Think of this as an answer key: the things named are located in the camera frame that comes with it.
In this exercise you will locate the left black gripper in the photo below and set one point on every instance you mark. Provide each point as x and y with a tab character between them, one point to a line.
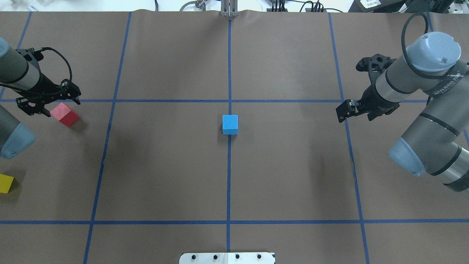
48	86

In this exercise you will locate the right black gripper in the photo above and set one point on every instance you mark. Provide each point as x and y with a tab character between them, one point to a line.
371	102

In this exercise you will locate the red cube block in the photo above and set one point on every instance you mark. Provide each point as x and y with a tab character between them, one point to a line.
65	114

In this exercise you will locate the blue cube block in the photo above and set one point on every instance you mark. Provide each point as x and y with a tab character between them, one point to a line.
230	124

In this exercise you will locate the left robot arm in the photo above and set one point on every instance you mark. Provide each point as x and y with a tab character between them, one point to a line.
20	72

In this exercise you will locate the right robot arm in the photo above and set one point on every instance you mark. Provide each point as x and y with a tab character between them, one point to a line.
433	65

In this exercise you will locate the yellow cube block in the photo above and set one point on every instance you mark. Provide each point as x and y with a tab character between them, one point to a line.
6	182

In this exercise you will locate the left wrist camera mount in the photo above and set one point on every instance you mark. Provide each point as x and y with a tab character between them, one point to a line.
32	108

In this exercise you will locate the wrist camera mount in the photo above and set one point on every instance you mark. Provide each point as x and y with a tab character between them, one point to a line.
32	108
375	66

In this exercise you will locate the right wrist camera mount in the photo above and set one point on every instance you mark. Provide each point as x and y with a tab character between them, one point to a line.
375	66

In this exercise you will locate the aluminium frame post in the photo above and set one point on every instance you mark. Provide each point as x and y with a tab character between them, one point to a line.
229	8

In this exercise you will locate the white pedestal column base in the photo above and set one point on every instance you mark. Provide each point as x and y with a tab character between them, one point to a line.
228	258

